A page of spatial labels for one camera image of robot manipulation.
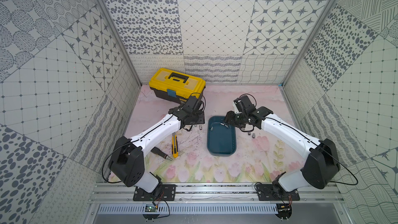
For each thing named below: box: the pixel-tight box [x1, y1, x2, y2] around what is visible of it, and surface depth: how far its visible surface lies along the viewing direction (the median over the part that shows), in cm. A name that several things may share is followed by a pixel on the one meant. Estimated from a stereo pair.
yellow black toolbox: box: [148, 67, 207, 105], surface depth 101 cm
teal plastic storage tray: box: [206, 115, 237, 157], surface depth 95 cm
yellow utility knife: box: [171, 134, 179, 159], surface depth 90 cm
